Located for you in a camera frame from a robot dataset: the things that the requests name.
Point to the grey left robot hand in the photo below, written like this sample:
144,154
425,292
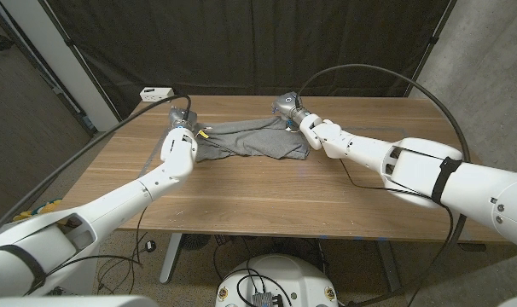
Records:
184,118

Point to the gray shorts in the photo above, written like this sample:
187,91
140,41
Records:
254,140

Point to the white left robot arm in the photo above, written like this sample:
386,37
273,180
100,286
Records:
113,200

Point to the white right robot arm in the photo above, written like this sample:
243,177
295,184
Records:
412,162

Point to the white power strip box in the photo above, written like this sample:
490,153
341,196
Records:
157,94

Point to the black backdrop curtain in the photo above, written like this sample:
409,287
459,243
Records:
241,42

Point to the black backdrop stand pole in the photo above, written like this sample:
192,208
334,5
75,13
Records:
83,64
431,42

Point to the black ribbed round object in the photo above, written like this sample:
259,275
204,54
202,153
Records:
194,241

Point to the white table leg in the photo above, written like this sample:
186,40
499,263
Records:
171,260

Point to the yellow cloth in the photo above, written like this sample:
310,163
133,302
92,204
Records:
45,208

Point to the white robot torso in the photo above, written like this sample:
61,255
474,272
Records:
292,273

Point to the grey table leg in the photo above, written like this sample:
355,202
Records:
390,268

